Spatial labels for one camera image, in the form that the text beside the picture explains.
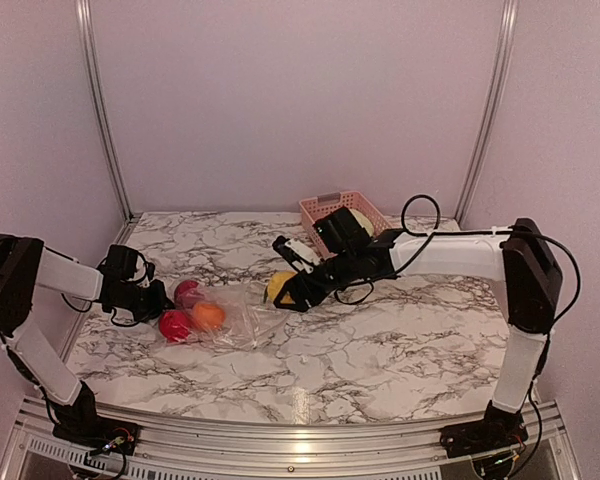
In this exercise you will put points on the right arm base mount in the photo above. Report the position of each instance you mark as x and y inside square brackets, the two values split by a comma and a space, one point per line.
[476, 437]

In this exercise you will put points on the left aluminium frame post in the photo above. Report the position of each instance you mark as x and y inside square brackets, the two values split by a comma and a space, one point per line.
[89, 50]

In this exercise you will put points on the pink perforated plastic basket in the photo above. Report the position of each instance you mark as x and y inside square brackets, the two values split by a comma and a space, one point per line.
[320, 214]

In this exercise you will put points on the orange fake fruit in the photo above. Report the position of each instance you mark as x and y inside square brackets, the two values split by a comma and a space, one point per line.
[206, 316]

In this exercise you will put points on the clear zip top bag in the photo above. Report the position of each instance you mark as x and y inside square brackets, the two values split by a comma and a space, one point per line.
[249, 321]

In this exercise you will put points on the dark red fake fruit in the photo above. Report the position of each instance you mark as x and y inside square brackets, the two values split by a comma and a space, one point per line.
[187, 294]

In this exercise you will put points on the front aluminium rail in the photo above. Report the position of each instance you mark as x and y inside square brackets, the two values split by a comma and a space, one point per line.
[169, 447]

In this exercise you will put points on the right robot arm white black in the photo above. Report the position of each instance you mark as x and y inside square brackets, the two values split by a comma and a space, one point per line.
[519, 258]

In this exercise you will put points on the yellow fake fruit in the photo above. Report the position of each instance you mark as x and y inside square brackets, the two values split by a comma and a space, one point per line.
[275, 285]

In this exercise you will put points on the right aluminium frame post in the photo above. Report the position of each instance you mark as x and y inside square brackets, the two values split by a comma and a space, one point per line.
[495, 91]

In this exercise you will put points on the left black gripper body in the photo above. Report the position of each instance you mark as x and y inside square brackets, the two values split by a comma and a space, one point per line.
[146, 305]

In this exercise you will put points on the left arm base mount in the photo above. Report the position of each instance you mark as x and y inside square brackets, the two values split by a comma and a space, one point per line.
[105, 435]

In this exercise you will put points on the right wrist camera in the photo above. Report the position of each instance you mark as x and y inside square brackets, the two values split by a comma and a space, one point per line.
[297, 254]

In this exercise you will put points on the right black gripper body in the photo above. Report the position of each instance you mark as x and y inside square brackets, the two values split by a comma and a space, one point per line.
[344, 273]

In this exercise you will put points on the white fake cabbage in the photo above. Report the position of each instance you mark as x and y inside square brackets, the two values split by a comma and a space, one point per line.
[364, 221]

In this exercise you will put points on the red fake apple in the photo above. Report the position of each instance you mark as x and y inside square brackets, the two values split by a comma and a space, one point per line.
[174, 325]

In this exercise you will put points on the aluminium frame post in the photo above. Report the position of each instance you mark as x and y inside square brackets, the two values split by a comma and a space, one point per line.
[89, 50]
[495, 91]

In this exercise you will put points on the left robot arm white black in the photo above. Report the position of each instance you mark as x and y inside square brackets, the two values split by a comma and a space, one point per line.
[123, 282]

